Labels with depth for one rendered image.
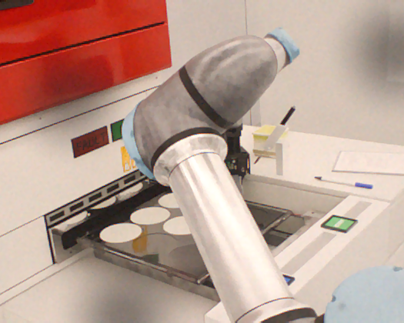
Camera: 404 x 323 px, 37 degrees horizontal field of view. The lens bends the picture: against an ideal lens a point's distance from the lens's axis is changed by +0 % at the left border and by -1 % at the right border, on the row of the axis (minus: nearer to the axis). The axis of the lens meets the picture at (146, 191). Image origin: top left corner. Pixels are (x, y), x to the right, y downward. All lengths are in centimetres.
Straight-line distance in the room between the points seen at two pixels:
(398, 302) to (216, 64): 41
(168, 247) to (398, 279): 75
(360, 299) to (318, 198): 80
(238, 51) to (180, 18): 317
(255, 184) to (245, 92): 69
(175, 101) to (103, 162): 65
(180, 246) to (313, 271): 35
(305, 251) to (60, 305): 54
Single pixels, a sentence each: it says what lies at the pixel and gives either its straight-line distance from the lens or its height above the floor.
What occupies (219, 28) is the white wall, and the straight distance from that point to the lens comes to 439.
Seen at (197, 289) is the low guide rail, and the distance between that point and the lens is 130.
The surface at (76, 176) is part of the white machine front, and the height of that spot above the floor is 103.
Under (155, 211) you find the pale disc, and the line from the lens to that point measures 152.
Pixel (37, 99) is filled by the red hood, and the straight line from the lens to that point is 128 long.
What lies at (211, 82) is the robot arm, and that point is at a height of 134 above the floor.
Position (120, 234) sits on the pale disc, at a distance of 142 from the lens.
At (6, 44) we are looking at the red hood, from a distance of 123.
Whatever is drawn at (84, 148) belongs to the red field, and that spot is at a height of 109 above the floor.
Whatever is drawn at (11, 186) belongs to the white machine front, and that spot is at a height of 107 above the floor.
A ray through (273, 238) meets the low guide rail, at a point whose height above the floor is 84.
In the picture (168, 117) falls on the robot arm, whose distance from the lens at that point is 87.
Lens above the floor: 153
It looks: 22 degrees down
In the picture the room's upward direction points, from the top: 7 degrees counter-clockwise
